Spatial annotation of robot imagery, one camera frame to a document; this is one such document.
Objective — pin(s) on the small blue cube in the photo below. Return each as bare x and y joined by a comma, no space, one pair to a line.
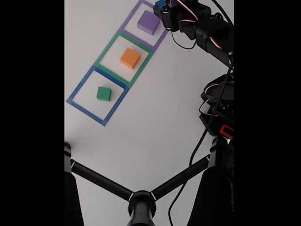
160,3

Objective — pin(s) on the blue tape square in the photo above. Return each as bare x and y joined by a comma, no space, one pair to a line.
77,88

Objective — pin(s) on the green cube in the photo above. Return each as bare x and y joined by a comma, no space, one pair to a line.
104,93

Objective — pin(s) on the purple cube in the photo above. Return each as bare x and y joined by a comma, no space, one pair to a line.
148,21

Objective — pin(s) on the green tape square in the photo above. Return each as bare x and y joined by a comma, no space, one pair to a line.
141,67

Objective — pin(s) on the black tripod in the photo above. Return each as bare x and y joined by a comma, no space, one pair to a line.
141,207

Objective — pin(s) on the red clamp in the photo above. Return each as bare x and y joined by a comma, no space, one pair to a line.
226,131

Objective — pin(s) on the purple tape square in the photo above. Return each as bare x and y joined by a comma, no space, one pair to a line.
128,21

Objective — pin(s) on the orange cube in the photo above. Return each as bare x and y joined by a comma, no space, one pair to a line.
129,57

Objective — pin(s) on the gripper camera board, blue mount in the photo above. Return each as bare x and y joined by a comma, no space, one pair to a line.
171,3

